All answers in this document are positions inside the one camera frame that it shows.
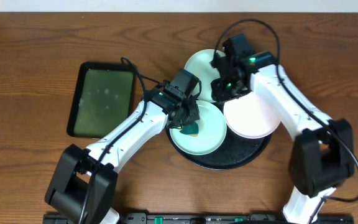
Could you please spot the green yellow sponge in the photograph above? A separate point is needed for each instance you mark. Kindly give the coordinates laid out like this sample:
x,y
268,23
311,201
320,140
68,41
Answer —
x,y
191,129

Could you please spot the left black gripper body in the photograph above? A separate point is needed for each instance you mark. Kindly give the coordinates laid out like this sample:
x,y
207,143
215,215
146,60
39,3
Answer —
x,y
185,115

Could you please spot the white plate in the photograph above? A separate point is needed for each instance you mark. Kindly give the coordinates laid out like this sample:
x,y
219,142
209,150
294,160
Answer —
x,y
250,117

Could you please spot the black rectangular water tray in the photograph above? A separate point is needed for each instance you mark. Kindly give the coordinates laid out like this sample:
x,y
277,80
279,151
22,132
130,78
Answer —
x,y
102,99

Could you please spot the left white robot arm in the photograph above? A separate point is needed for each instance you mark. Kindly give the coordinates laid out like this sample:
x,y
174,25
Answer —
x,y
83,184

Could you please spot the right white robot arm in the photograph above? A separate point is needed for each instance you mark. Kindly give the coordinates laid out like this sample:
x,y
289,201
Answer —
x,y
321,158

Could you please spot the round black serving tray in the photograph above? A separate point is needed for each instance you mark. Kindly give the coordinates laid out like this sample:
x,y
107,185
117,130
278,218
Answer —
x,y
234,152

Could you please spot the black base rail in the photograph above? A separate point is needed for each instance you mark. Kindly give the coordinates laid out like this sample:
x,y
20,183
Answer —
x,y
143,218

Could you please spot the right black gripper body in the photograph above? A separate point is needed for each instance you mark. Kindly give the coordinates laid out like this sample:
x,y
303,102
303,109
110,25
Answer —
x,y
221,92

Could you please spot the light green plate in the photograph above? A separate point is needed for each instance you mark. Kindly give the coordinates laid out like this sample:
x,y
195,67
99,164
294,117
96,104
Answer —
x,y
212,130
199,64

